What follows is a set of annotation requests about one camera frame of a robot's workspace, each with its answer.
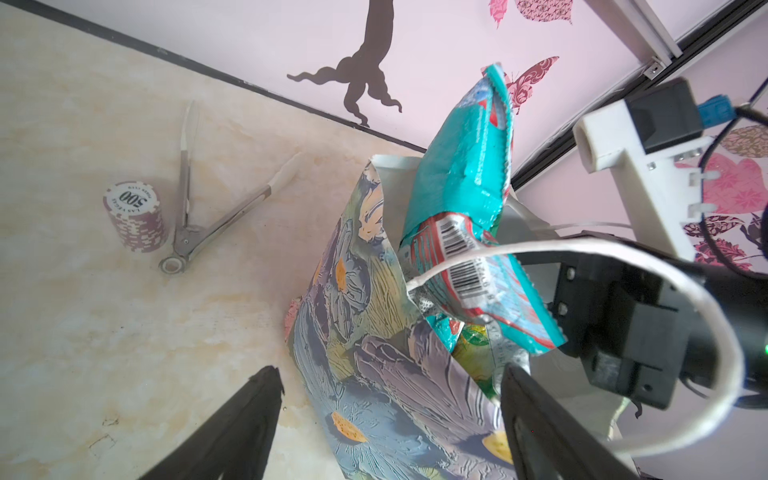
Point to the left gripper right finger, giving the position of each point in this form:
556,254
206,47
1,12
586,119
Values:
545,441

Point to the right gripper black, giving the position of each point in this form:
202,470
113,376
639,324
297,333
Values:
638,336

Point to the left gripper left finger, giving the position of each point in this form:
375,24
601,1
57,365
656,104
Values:
235,442

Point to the colourful paper bag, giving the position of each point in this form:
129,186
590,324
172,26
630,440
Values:
376,355

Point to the teal snack packet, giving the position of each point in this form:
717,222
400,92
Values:
458,196

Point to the small glass jar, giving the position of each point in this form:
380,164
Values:
134,209

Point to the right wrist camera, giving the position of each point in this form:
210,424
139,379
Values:
652,143

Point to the back aluminium rail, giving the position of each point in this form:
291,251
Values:
643,32

